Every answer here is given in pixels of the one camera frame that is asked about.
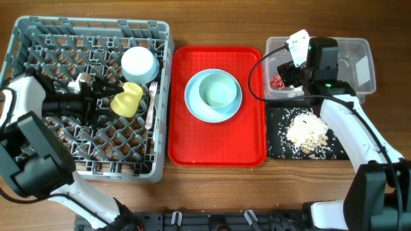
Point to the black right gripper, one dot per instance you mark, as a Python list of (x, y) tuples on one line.
[(289, 74)]

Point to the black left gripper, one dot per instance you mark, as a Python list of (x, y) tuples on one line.
[(92, 101)]

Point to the red plastic snack wrapper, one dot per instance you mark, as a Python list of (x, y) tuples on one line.
[(277, 83)]

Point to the yellow plastic cup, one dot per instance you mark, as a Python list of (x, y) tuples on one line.
[(125, 104)]

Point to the white plastic fork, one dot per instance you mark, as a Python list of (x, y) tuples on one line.
[(152, 91)]

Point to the light blue small bowl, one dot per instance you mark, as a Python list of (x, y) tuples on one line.
[(139, 65)]

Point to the rice and food scraps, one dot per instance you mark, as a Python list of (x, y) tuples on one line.
[(308, 131)]

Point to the light green bowl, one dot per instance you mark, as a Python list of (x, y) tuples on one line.
[(218, 90)]

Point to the light blue plate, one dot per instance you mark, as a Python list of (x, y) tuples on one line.
[(199, 109)]

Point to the white paper napkin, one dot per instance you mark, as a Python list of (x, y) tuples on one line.
[(295, 94)]

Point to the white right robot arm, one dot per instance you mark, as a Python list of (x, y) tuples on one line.
[(379, 196)]

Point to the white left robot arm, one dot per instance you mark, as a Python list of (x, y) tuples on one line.
[(37, 166)]

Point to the grey plastic dishwasher rack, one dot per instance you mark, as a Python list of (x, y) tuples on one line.
[(121, 150)]

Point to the black plastic waste tray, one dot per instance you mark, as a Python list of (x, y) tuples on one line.
[(279, 146)]

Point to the clear plastic waste bin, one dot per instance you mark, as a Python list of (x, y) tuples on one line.
[(355, 66)]

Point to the red plastic serving tray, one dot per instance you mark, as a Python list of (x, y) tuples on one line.
[(240, 141)]

